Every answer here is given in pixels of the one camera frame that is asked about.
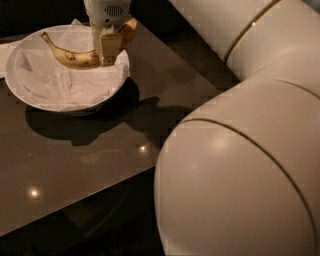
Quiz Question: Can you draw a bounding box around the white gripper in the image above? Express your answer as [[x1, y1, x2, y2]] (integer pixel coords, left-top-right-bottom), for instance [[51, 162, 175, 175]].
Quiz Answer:
[[83, 0, 131, 66]]

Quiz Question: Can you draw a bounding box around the yellow spotted banana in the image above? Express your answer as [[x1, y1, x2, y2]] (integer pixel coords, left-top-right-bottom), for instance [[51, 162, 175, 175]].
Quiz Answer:
[[39, 17, 138, 70]]

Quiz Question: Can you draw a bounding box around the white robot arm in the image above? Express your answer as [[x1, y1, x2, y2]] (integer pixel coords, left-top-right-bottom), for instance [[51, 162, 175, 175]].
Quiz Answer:
[[154, 0, 320, 256]]

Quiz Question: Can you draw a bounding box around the white bowl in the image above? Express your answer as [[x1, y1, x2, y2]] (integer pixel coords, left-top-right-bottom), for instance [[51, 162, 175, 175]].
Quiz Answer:
[[5, 25, 130, 113]]

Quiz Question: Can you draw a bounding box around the white paper liner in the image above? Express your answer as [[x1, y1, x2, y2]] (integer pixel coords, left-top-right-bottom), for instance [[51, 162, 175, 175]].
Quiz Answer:
[[5, 32, 130, 112]]

